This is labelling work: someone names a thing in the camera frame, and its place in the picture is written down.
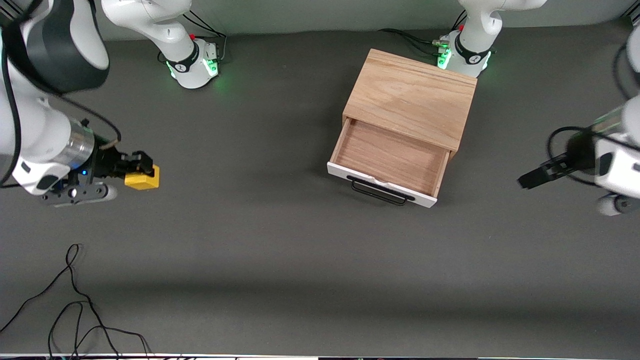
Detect yellow cube block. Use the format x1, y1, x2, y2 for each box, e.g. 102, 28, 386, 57
124, 165, 161, 191

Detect wooden drawer white front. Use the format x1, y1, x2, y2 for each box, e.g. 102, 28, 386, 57
327, 117, 451, 209

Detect black metal drawer handle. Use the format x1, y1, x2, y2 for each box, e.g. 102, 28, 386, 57
346, 175, 416, 206

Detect wooden drawer cabinet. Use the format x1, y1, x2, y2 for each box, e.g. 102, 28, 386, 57
342, 48, 478, 162

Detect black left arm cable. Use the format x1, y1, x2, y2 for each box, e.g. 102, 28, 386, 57
546, 42, 640, 187

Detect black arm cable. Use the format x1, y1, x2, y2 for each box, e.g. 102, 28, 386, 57
546, 42, 640, 187
0, 0, 123, 188

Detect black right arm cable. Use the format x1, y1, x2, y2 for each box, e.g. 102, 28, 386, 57
0, 0, 123, 188

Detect thin black loose cable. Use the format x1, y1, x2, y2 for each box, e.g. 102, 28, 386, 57
0, 243, 153, 360

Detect black base cable bundle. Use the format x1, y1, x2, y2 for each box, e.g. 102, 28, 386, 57
182, 9, 228, 63
378, 11, 468, 57

